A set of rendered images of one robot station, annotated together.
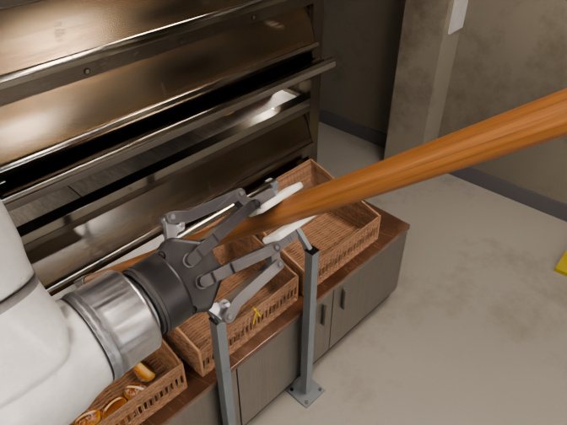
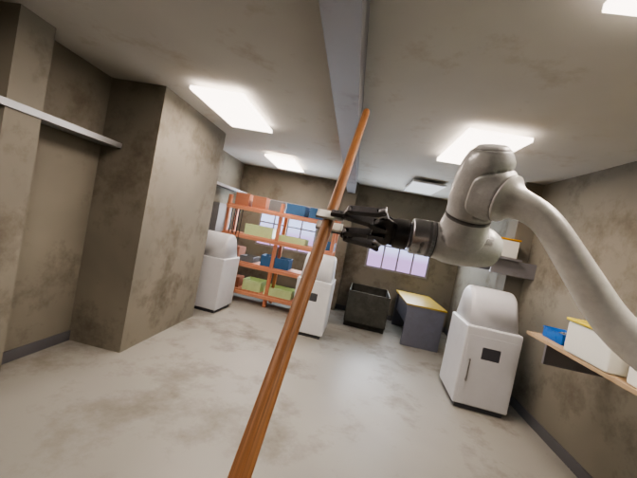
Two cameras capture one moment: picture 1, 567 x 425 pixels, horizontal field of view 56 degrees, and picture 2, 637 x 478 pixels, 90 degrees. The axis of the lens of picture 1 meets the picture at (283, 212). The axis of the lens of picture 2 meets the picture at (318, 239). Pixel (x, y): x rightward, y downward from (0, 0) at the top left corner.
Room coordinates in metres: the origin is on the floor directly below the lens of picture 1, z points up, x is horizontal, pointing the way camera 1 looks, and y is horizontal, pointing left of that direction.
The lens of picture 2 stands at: (0.98, 0.66, 1.93)
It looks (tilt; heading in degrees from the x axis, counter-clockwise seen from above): 2 degrees down; 235
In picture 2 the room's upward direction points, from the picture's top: 11 degrees clockwise
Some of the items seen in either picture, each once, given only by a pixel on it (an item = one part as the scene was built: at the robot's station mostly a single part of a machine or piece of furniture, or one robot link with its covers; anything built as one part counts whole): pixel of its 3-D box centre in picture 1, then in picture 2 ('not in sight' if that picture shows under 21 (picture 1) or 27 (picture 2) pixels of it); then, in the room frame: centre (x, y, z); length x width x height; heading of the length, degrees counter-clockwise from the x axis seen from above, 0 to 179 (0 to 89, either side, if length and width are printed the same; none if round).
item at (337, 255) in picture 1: (307, 221); not in sight; (1.99, -0.12, 0.72); 0.56 x 0.49 x 0.28; 135
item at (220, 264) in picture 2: not in sight; (214, 269); (-1.05, -5.52, 0.74); 0.76 x 0.70 x 1.49; 49
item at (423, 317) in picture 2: not in sight; (415, 318); (-4.95, -3.58, 0.42); 1.53 x 0.78 x 0.83; 49
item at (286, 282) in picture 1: (213, 284); not in sight; (1.57, 0.29, 0.72); 0.56 x 0.49 x 0.28; 137
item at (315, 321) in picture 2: not in sight; (315, 292); (-2.54, -4.11, 0.73); 0.78 x 0.67 x 1.47; 49
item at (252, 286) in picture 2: not in sight; (277, 253); (-2.43, -5.66, 1.19); 2.59 x 0.70 x 2.38; 139
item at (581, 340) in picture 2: not in sight; (612, 348); (-2.48, 0.03, 1.44); 0.52 x 0.43 x 0.29; 49
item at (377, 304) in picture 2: not in sight; (366, 306); (-4.26, -4.41, 0.39); 1.20 x 0.94 x 0.79; 49
